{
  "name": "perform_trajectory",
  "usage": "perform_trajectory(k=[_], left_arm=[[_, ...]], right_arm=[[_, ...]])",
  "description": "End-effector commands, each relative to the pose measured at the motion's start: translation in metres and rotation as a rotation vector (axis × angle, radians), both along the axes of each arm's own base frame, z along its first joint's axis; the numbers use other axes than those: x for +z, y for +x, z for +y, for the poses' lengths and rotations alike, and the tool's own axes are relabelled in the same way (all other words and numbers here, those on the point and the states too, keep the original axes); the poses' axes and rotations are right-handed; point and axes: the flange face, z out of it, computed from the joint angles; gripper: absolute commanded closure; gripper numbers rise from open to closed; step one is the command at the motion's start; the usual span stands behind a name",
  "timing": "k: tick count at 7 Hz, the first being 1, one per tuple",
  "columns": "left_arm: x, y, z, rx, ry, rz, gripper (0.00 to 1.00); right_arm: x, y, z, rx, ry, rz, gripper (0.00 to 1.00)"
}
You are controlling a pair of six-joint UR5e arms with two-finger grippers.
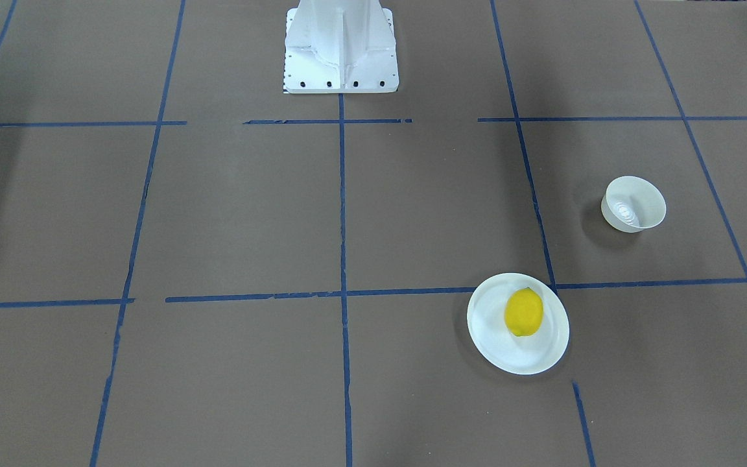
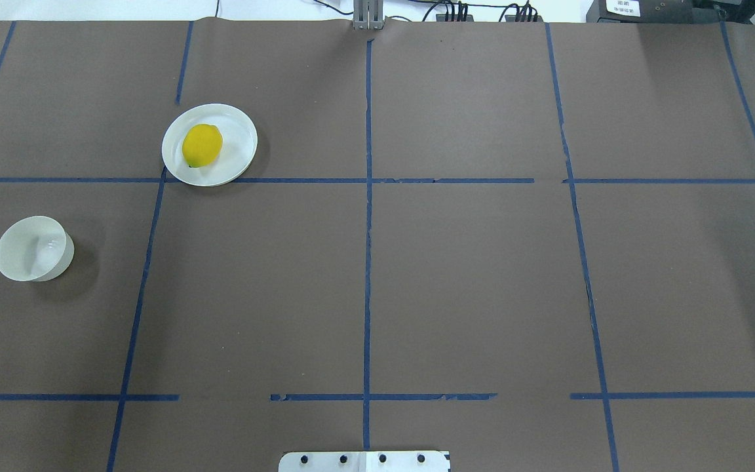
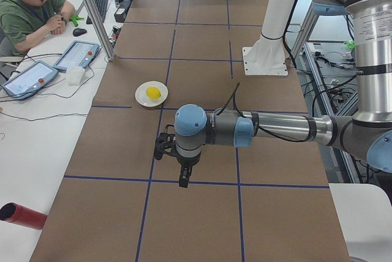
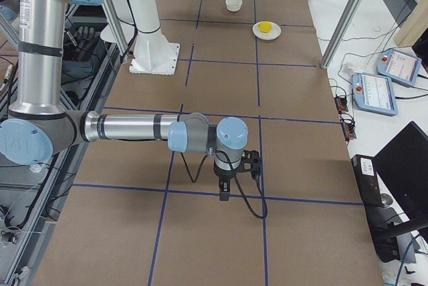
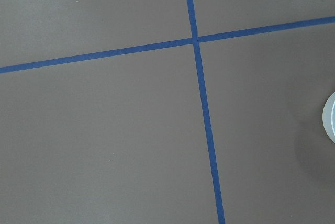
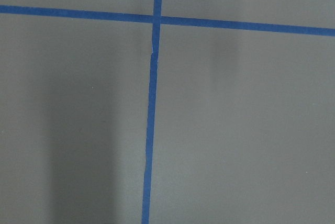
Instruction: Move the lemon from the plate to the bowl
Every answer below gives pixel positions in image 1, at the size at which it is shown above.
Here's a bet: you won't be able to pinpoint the yellow lemon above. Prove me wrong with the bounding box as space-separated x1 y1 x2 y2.
504 287 543 337

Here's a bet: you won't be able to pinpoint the white plate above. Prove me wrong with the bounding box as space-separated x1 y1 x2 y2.
466 272 570 376

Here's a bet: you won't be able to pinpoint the white bowl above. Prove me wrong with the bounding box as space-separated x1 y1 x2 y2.
600 176 667 234

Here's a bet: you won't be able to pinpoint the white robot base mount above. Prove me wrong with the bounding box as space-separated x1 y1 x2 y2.
283 1 400 94

